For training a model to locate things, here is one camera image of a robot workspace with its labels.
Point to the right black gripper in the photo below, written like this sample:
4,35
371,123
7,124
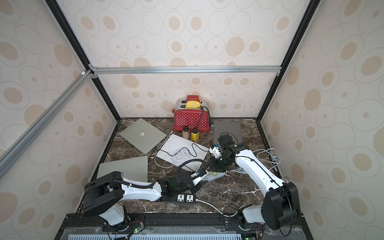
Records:
219,162

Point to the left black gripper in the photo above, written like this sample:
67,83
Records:
196,188

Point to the black power strip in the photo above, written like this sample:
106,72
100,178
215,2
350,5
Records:
181,198

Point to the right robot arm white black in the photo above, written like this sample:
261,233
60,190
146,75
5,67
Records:
281,205

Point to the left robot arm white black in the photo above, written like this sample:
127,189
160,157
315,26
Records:
102,196

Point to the dark grey laptop back right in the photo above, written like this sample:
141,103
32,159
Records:
234,128

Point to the white laptop centre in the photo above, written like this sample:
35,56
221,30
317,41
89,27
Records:
177,150

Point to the silver laptop front left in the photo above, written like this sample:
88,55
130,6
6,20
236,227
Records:
135,169

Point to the silver laptop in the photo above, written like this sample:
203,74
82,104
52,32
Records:
142,135
135,169

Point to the silver laptop back left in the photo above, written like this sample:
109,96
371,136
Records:
142,135

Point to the grey power strip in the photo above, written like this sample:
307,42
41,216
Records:
209,177

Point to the yellow spice jar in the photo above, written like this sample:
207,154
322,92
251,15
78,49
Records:
195,135

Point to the red polka dot toaster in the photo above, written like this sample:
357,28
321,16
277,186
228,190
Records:
193,118

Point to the brown spice jar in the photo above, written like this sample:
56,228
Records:
186,132

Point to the yellow toy bread slice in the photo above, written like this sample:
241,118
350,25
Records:
193,104

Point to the horizontal aluminium bar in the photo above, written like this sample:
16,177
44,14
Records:
187,70

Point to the left aluminium bar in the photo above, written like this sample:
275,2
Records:
11,155

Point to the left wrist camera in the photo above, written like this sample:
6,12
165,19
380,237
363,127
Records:
198,177

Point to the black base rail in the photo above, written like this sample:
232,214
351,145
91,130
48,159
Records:
177,227

